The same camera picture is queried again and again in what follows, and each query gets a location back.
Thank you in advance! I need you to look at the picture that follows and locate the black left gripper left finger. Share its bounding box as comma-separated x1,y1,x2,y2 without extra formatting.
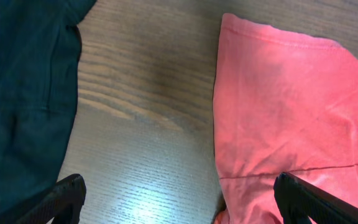
16,174,86,224

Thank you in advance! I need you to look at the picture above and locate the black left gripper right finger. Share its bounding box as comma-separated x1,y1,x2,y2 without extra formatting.
273,172,358,224

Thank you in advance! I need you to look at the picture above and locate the red soccer t-shirt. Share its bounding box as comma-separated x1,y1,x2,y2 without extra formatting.
213,13,358,223

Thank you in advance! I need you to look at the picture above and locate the black garment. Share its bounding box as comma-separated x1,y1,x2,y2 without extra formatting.
0,0,95,223

